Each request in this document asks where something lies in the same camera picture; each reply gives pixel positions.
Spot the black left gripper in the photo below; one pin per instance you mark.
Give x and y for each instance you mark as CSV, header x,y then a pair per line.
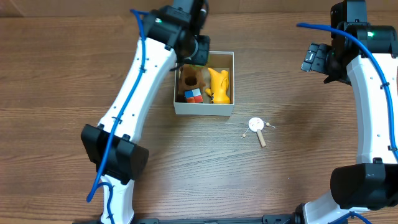
x,y
201,50

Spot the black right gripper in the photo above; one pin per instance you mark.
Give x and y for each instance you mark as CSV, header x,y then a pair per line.
x,y
315,58

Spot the brown plush capybara toy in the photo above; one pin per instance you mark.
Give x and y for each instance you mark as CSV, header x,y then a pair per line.
x,y
190,78

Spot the colourful two-by-two puzzle cube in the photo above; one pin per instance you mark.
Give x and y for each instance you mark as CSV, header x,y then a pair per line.
x,y
193,96

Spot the yellow rubber toy animal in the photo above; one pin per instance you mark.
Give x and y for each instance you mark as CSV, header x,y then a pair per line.
x,y
218,87

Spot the small wooden rattle drum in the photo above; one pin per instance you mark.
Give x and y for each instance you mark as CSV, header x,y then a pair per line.
x,y
256,125

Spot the green patterned ball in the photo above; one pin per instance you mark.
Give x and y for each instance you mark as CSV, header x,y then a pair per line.
x,y
199,66

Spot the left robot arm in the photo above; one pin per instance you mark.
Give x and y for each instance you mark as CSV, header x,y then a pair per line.
x,y
169,38

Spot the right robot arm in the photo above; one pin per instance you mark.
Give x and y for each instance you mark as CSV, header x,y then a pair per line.
x,y
364,57

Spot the white cardboard box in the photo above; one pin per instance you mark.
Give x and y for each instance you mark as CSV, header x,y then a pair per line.
x,y
219,61

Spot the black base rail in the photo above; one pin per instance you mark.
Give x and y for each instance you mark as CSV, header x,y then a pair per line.
x,y
265,219

